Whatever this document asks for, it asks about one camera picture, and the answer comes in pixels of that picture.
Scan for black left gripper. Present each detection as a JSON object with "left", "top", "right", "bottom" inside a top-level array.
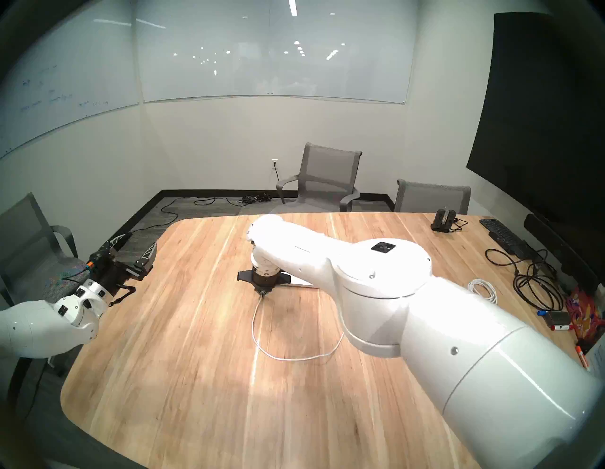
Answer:
[{"left": 87, "top": 231, "right": 158, "bottom": 306}]

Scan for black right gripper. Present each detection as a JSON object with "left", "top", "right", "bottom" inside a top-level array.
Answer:
[{"left": 237, "top": 267, "right": 290, "bottom": 295}]

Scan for white MagSafe charging cable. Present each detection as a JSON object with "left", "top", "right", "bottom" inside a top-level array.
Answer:
[{"left": 251, "top": 292, "right": 345, "bottom": 362}]

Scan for black charging dock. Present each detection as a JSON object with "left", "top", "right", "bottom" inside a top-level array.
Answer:
[{"left": 430, "top": 208, "right": 468, "bottom": 233}]

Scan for dark grey office chair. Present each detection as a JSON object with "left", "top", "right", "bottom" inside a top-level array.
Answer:
[{"left": 0, "top": 191, "right": 90, "bottom": 374}]

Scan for grey mesh chair with armrests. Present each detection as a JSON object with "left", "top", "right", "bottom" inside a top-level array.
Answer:
[{"left": 269, "top": 142, "right": 363, "bottom": 213}]

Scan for grey mesh office chair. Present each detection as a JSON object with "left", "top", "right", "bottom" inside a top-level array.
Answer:
[{"left": 394, "top": 179, "right": 471, "bottom": 214}]

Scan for glass whiteboard with writing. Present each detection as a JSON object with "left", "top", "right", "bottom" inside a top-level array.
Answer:
[{"left": 0, "top": 0, "right": 141, "bottom": 159}]

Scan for blank glass whiteboard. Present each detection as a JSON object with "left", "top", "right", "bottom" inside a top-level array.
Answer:
[{"left": 135, "top": 0, "right": 419, "bottom": 104}]

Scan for black keyboard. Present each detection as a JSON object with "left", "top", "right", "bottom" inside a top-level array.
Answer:
[{"left": 479, "top": 218, "right": 537, "bottom": 259}]

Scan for black soundbar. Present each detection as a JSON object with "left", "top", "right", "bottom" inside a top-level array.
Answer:
[{"left": 523, "top": 213, "right": 603, "bottom": 294}]

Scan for small grey device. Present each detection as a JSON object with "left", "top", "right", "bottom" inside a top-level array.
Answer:
[{"left": 536, "top": 309, "right": 573, "bottom": 331}]

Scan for colourful red snack package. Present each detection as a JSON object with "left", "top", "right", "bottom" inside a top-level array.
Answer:
[{"left": 565, "top": 285, "right": 605, "bottom": 343}]

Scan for white box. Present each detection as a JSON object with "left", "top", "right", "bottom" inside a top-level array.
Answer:
[{"left": 586, "top": 338, "right": 605, "bottom": 375}]

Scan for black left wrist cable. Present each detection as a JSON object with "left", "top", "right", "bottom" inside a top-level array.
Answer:
[{"left": 60, "top": 261, "right": 95, "bottom": 285}]

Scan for black floor cable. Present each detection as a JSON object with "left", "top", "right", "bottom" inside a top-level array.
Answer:
[{"left": 130, "top": 165, "right": 280, "bottom": 235}]

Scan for white coiled USB cable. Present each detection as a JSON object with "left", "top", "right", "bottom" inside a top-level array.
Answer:
[{"left": 467, "top": 278, "right": 499, "bottom": 305}]

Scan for black tangled table cables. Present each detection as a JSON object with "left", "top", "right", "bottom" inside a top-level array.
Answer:
[{"left": 484, "top": 246, "right": 565, "bottom": 313}]

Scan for black wall television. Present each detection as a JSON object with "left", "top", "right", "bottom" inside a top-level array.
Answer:
[{"left": 466, "top": 12, "right": 605, "bottom": 242}]

